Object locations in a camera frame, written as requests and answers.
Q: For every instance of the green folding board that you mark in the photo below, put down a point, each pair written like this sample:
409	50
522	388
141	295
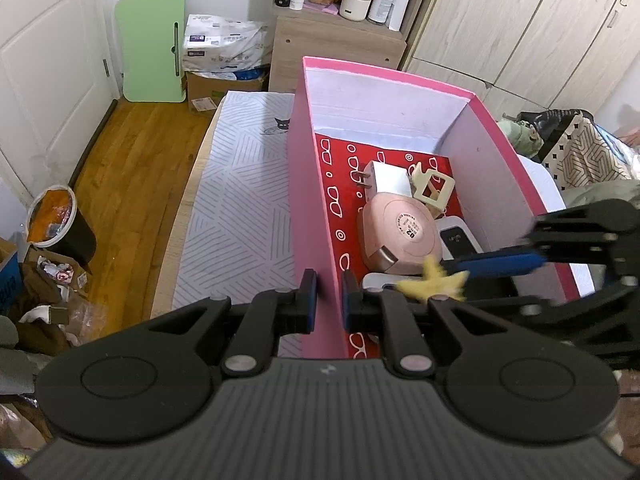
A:
151	34

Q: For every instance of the white jar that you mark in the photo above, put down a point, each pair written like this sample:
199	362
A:
354	10

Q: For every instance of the black trash bin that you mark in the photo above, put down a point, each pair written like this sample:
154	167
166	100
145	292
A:
55	222

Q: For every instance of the white pocket wifi device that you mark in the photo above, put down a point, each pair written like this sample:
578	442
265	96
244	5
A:
456	238

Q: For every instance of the pink storage box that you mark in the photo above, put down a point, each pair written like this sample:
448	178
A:
341	105

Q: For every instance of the white door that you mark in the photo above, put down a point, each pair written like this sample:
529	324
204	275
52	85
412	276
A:
57	85

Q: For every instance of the green plush toy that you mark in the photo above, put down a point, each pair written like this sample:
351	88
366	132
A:
522	136

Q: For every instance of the yellow starfish toy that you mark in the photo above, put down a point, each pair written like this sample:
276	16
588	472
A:
435	281

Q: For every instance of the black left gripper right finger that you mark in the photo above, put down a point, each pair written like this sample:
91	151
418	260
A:
385	314

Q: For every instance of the white spray can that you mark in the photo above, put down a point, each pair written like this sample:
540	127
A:
379	10

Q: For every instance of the white charger plug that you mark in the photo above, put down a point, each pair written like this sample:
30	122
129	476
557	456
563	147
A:
379	177

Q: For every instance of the wooden shelf cabinet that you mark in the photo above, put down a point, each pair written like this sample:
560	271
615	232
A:
298	33

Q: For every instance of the cardboard box on floor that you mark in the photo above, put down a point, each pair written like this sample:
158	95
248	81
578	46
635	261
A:
203	94

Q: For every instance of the patterned tote bag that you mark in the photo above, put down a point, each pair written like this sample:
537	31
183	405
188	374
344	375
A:
586	154

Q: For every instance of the white tissue pack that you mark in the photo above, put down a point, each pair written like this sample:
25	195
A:
216	45

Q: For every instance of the red glasses cloth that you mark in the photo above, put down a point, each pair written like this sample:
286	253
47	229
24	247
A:
327	232

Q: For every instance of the wooden wardrobe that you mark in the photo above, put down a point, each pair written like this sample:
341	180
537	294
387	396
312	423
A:
527	54

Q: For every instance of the cream hair claw clip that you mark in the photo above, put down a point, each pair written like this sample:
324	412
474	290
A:
432	188

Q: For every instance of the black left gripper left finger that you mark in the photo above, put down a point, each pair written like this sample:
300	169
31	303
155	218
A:
260	324

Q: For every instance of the white paper roll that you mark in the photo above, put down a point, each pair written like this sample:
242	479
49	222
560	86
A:
397	13

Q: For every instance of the pink round tape measure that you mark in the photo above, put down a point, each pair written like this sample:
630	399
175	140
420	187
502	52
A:
397	233

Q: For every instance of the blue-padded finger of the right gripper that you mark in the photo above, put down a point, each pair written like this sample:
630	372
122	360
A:
496	266

